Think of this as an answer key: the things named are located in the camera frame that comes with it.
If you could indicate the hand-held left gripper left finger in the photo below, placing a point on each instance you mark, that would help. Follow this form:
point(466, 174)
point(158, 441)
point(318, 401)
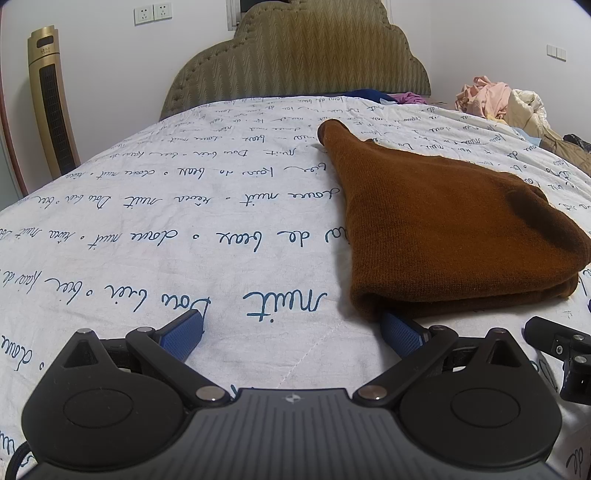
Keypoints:
point(182, 337)

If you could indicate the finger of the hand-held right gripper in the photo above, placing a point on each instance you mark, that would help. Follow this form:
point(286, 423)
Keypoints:
point(547, 332)

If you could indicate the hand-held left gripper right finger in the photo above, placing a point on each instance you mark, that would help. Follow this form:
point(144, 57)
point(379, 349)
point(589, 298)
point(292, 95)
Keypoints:
point(401, 334)

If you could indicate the brown knit sweater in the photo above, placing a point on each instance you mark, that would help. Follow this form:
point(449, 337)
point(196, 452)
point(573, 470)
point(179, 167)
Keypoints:
point(438, 221)

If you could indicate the pink clothes pile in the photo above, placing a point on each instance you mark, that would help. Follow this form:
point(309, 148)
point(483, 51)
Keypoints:
point(482, 97)

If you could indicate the white script-printed bed cover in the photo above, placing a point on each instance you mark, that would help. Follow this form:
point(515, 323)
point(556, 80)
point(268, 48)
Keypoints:
point(161, 221)

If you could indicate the black cloth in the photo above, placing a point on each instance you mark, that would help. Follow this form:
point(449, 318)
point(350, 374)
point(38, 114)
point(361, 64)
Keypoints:
point(577, 142)

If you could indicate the purple garment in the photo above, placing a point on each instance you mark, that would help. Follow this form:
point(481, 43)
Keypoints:
point(408, 98)

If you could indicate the blue garment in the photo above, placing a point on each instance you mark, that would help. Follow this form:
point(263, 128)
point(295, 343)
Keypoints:
point(367, 95)

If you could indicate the gold tower fan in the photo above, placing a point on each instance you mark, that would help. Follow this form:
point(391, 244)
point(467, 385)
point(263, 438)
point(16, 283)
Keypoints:
point(53, 110)

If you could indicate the olive upholstered headboard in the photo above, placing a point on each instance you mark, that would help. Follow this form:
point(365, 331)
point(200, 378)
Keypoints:
point(295, 55)

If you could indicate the reddish wooden door frame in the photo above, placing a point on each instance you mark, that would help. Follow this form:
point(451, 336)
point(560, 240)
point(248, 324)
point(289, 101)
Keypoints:
point(16, 166)

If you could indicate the white light switch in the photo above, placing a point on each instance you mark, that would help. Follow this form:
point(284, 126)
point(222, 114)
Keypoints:
point(557, 52)

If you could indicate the white wall socket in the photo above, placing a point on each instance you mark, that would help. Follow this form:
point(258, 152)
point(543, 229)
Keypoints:
point(143, 15)
point(162, 11)

